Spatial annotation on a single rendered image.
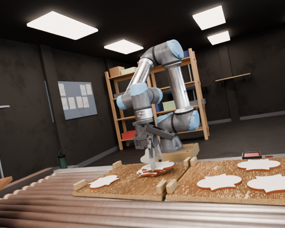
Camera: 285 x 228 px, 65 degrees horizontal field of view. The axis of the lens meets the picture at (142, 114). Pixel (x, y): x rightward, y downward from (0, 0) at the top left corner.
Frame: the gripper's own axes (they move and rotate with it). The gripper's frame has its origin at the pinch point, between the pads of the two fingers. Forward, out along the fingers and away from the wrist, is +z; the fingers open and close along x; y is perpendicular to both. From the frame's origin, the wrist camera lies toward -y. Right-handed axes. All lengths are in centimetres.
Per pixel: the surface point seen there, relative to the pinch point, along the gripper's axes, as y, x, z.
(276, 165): -42.8, 3.7, 2.5
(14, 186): 80, 5, 3
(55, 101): 331, -319, -74
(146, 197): -1.7, 21.5, 4.2
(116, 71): 271, -543, -149
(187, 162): -11.2, -5.5, 1.3
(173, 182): -10.6, 18.5, 0.8
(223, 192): -25.8, 21.3, 3.4
